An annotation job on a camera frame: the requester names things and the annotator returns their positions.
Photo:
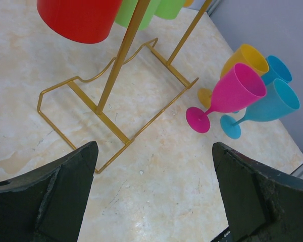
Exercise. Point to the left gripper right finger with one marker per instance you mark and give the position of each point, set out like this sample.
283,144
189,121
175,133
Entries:
260,202

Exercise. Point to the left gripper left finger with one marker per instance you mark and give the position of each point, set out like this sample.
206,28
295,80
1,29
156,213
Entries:
48,203

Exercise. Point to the light blue wine glass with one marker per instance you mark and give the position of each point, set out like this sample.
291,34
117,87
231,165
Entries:
279,101

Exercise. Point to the magenta wine glass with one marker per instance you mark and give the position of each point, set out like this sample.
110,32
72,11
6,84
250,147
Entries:
238,89

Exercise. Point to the orange wine glass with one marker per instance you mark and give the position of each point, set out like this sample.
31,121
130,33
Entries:
246,54
188,3

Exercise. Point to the red wine glass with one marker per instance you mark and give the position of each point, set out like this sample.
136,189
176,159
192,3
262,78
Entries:
83,21

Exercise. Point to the right green wine glass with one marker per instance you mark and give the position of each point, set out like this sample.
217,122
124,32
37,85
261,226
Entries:
169,9

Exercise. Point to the gold wire glass rack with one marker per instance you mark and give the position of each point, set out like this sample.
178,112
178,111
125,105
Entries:
124,95

